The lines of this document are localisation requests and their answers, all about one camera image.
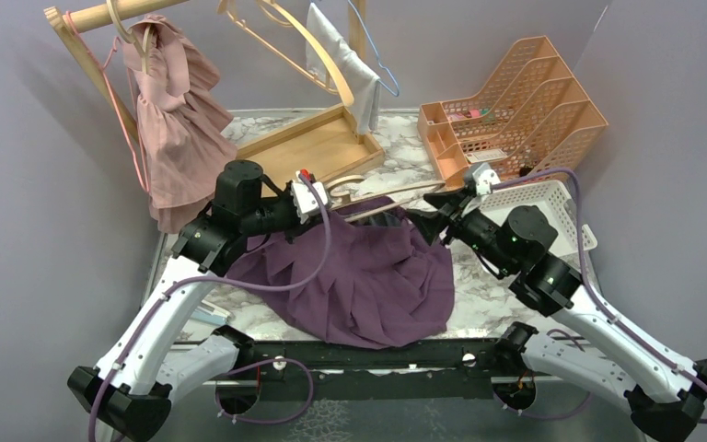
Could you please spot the orange plastic desk organizer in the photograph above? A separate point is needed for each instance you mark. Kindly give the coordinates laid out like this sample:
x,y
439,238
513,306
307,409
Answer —
x,y
531,114

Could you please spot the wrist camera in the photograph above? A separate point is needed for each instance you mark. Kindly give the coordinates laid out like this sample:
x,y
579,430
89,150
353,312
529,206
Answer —
x,y
480,179
309,195

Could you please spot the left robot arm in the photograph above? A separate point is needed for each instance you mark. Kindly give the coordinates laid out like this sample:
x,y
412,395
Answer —
x,y
132,388

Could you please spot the small white blue box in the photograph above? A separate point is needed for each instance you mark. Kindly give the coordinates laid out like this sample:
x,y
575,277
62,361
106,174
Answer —
x,y
211,314

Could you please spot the blue wire hanger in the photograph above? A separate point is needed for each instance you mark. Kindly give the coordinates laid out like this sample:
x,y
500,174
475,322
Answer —
x,y
362,42

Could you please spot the white skirt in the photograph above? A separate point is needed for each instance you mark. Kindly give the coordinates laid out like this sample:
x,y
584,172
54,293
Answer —
x,y
347,73

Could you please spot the wooden clothes rack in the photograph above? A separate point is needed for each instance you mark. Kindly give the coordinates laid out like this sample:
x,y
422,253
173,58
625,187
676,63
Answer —
x,y
325,144

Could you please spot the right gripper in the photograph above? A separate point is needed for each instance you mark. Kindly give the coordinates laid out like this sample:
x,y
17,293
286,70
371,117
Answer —
x,y
433,223

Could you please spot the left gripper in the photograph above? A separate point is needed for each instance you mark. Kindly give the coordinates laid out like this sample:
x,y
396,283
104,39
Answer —
x,y
297,227

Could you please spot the pink wire hanger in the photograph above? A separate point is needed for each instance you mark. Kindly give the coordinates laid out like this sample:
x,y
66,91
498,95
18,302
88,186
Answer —
x,y
135,144

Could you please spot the white perforated basket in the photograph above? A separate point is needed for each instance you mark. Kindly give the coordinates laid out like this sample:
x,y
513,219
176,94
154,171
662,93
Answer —
x,y
552,198

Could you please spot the pink skirt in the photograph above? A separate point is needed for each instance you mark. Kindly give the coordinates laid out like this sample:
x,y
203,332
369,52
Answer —
x,y
179,122

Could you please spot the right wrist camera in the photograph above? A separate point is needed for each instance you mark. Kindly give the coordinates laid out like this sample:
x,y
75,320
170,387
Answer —
x,y
480,179

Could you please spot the purple garment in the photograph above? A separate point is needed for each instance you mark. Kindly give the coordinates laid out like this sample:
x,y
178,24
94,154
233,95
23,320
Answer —
x,y
381,286

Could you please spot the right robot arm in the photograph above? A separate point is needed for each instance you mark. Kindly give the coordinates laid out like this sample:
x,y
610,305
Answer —
x,y
664,392

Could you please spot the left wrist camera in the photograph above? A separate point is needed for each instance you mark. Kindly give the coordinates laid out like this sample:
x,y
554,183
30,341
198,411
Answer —
x,y
309,195

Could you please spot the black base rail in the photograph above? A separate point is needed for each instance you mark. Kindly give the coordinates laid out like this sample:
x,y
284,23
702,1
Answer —
x,y
284,370

